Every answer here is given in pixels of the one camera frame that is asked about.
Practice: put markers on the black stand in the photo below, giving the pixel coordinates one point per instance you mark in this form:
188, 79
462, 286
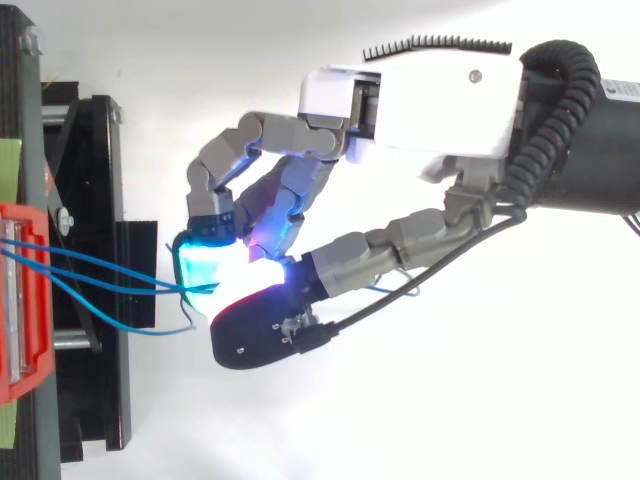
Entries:
95, 200

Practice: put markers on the red bin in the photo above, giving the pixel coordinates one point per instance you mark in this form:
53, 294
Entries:
36, 300

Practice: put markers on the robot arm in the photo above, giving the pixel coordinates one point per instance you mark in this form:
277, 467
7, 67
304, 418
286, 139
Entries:
600, 150

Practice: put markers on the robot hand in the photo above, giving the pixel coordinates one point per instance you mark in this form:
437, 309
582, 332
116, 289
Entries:
440, 105

